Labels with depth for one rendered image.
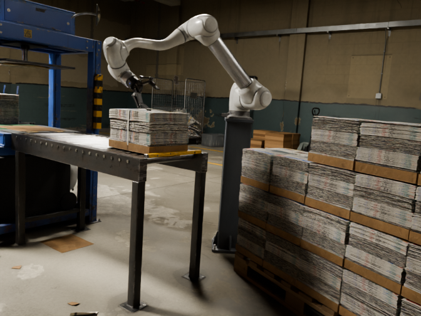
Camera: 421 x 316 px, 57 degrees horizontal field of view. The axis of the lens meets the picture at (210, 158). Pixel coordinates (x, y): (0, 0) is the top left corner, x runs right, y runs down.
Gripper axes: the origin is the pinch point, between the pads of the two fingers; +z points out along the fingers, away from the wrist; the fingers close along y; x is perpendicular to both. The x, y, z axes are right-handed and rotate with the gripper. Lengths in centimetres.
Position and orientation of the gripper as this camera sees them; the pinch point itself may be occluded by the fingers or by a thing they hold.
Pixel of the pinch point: (152, 98)
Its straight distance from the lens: 227.8
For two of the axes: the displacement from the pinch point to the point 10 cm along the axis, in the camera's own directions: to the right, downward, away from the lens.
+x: -6.1, 0.7, -7.9
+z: 6.7, 5.7, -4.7
